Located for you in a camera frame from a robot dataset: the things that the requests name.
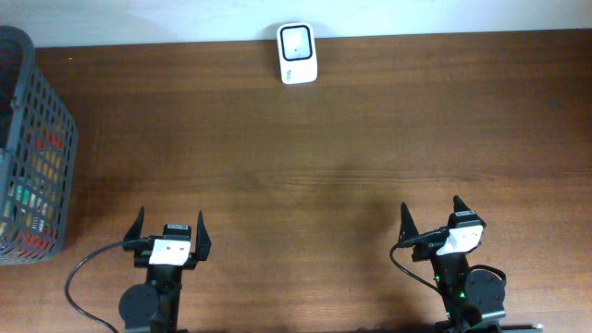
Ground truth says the grey plastic mesh basket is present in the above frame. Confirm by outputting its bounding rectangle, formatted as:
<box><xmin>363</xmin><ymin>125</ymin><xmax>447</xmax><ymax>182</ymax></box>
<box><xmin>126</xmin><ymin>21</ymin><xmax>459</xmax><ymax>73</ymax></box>
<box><xmin>1</xmin><ymin>26</ymin><xmax>79</xmax><ymax>265</ymax></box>

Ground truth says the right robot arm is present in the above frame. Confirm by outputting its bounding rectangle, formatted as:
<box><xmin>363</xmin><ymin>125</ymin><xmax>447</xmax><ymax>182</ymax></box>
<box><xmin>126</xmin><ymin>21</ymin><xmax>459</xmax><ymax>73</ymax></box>
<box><xmin>389</xmin><ymin>196</ymin><xmax>507</xmax><ymax>332</ymax></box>

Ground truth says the white barcode scanner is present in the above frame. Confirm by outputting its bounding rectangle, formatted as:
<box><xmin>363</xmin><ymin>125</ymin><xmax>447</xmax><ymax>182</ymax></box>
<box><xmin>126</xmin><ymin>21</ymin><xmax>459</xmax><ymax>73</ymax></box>
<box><xmin>277</xmin><ymin>22</ymin><xmax>318</xmax><ymax>85</ymax></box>

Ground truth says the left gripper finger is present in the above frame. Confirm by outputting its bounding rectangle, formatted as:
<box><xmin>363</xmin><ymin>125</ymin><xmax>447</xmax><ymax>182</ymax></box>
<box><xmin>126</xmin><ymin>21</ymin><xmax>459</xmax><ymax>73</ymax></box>
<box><xmin>195</xmin><ymin>211</ymin><xmax>212</xmax><ymax>259</ymax></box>
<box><xmin>123</xmin><ymin>206</ymin><xmax>144</xmax><ymax>241</ymax></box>

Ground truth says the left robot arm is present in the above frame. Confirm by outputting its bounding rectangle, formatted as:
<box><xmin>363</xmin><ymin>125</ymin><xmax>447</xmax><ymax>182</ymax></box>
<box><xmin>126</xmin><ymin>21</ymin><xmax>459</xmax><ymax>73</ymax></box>
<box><xmin>118</xmin><ymin>209</ymin><xmax>212</xmax><ymax>333</ymax></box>

